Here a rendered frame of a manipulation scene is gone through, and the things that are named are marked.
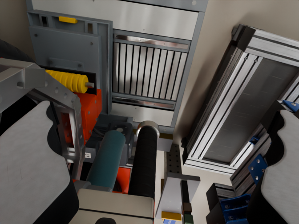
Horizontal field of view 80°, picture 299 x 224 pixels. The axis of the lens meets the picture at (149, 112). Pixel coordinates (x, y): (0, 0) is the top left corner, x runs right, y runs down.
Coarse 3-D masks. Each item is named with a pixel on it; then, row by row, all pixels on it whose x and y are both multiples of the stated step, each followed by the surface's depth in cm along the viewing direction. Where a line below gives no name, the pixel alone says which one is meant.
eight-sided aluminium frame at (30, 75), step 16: (0, 64) 27; (16, 64) 28; (32, 64) 30; (0, 80) 24; (16, 80) 27; (32, 80) 30; (48, 80) 35; (0, 96) 24; (16, 96) 27; (32, 96) 39; (48, 96) 36; (64, 96) 43; (0, 112) 24; (64, 112) 52; (80, 112) 54; (64, 128) 54; (80, 128) 56; (64, 144) 58; (80, 144) 58; (80, 160) 60
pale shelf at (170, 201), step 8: (168, 176) 90; (176, 176) 91; (184, 176) 92; (192, 176) 92; (168, 184) 94; (176, 184) 93; (192, 184) 92; (168, 192) 98; (176, 192) 97; (192, 192) 96; (160, 200) 103; (168, 200) 102; (176, 200) 101; (160, 208) 107; (168, 208) 107; (176, 208) 106; (160, 216) 112
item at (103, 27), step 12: (36, 12) 78; (48, 12) 81; (36, 24) 83; (48, 24) 80; (60, 24) 82; (72, 24) 82; (84, 24) 81; (96, 24) 79; (108, 24) 79; (108, 36) 81; (108, 48) 84; (108, 60) 88; (108, 72) 91; (108, 84) 95; (108, 96) 99; (108, 108) 103
